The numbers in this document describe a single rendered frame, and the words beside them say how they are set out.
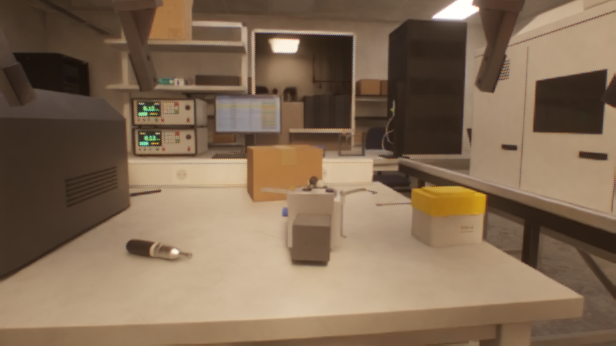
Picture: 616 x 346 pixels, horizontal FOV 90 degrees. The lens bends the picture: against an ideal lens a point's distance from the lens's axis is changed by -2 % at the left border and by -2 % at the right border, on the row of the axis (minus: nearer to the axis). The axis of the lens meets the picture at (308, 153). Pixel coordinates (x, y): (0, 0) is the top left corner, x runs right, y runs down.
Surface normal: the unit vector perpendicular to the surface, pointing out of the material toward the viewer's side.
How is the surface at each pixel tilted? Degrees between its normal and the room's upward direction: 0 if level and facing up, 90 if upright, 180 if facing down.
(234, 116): 86
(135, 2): 113
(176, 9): 90
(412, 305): 0
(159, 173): 90
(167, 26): 90
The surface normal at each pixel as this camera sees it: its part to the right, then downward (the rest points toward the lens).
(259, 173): 0.30, 0.09
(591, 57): -1.00, 0.00
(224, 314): 0.00, -1.00
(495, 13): -0.19, 0.47
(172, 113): 0.10, 0.09
